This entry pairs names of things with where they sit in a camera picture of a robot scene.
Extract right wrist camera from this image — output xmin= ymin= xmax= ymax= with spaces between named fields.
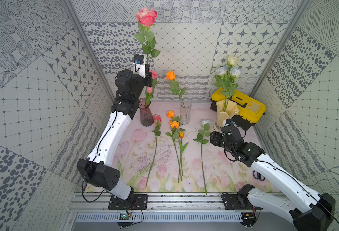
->
xmin=225 ymin=119 xmax=235 ymax=125

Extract white perforated cable tray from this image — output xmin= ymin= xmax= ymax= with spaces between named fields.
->
xmin=75 ymin=211 xmax=242 ymax=222

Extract aluminium rail base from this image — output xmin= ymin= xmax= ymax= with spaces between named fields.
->
xmin=68 ymin=192 xmax=306 ymax=213

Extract pink rosebud flower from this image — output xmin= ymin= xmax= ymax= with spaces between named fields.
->
xmin=146 ymin=115 xmax=161 ymax=186

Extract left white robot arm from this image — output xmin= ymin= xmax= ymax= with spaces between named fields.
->
xmin=77 ymin=67 xmax=153 ymax=202

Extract pink rose stem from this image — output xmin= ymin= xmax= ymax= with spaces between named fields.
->
xmin=134 ymin=7 xmax=161 ymax=67
xmin=150 ymin=71 xmax=158 ymax=97

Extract blue white rose stem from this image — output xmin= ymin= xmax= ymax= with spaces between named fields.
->
xmin=215 ymin=65 xmax=230 ymax=111

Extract orange tulip flower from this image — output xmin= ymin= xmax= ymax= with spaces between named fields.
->
xmin=178 ymin=129 xmax=188 ymax=181

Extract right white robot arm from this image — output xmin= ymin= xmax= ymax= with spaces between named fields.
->
xmin=210 ymin=124 xmax=336 ymax=231

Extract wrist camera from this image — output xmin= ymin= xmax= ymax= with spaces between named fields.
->
xmin=225 ymin=119 xmax=235 ymax=125
xmin=133 ymin=54 xmax=146 ymax=78

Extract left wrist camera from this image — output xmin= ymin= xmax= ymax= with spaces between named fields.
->
xmin=133 ymin=54 xmax=146 ymax=78

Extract black handled scissors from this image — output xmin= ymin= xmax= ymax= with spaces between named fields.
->
xmin=253 ymin=170 xmax=266 ymax=182

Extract orange rose large stem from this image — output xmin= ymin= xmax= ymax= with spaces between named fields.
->
xmin=166 ymin=70 xmax=186 ymax=106

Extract cream white rose stem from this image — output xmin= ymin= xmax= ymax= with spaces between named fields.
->
xmin=227 ymin=55 xmax=238 ymax=103

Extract yellow black toolbox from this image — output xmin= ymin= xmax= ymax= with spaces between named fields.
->
xmin=210 ymin=88 xmax=267 ymax=131

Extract clear textured glass vase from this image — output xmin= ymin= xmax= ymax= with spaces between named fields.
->
xmin=180 ymin=100 xmax=192 ymax=125

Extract purple ribbed glass vase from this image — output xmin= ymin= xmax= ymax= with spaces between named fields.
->
xmin=139 ymin=98 xmax=154 ymax=127

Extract cream fluted vase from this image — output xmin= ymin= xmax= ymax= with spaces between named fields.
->
xmin=213 ymin=100 xmax=240 ymax=132

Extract pink tulip flower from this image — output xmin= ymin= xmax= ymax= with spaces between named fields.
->
xmin=145 ymin=87 xmax=154 ymax=107

